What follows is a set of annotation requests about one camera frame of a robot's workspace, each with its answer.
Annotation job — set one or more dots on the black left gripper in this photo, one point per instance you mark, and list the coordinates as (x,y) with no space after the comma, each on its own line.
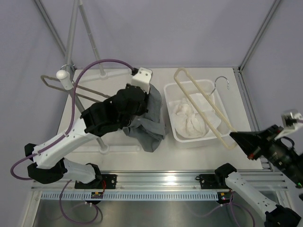
(144,109)

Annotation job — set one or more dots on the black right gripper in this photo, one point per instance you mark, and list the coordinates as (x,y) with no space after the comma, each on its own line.
(254,143)

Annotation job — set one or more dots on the grey-green shirt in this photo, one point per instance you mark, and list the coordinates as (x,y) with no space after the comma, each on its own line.
(149,129)

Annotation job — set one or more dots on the white shirt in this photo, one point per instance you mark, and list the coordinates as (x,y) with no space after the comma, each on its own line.
(187,121)

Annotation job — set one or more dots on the white plastic basket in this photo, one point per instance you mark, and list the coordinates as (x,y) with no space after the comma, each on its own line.
(173,93)

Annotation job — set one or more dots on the beige clothes hanger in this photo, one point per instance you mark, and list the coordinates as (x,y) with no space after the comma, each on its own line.
(207,89)

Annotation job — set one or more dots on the grey clothes hanger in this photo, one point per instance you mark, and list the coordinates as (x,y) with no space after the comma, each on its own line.
(63,77)

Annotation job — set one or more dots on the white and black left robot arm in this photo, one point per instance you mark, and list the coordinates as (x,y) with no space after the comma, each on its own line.
(49,162)

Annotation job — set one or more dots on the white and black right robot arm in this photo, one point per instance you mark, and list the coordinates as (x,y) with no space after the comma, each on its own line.
(273,215)

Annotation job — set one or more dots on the grey clothes rack stand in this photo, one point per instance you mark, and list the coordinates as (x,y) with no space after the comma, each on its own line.
(81,102)

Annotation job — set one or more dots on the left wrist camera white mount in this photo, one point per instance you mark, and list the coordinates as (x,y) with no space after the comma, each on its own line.
(142,79)

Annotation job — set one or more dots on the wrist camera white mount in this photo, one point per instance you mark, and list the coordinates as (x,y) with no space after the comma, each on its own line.
(292,121)
(142,79)

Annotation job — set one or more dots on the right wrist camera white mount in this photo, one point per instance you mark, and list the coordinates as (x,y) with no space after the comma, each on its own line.
(292,121)

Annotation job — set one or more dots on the aluminium mounting rail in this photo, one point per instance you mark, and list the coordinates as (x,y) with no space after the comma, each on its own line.
(263,181)

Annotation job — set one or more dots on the white slotted cable duct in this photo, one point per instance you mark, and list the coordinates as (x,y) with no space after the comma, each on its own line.
(131,196)

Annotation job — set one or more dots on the aluminium frame post right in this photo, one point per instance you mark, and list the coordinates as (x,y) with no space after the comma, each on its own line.
(260,33)

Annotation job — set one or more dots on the aluminium frame post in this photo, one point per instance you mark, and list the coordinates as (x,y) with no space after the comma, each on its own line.
(49,24)
(260,33)

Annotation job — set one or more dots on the aluminium frame post left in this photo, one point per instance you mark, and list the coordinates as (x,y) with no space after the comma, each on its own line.
(49,24)

